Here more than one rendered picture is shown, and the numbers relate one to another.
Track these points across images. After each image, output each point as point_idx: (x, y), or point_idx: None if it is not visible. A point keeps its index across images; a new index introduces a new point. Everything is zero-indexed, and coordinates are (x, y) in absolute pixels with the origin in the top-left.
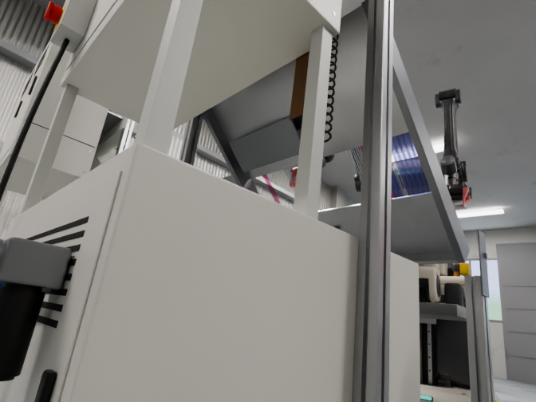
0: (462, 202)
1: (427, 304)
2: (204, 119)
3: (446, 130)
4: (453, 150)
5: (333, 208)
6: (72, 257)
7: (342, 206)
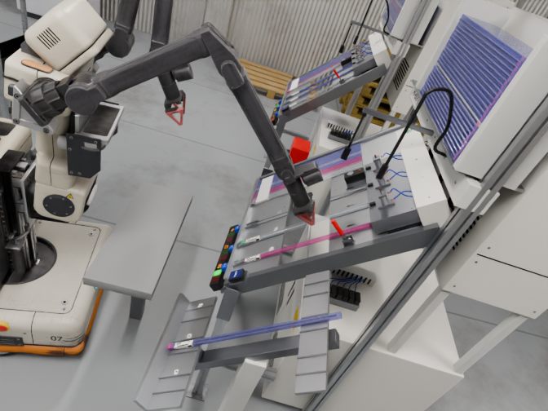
0: (98, 65)
1: (187, 208)
2: (423, 247)
3: (171, 7)
4: (169, 37)
5: (288, 212)
6: None
7: (289, 206)
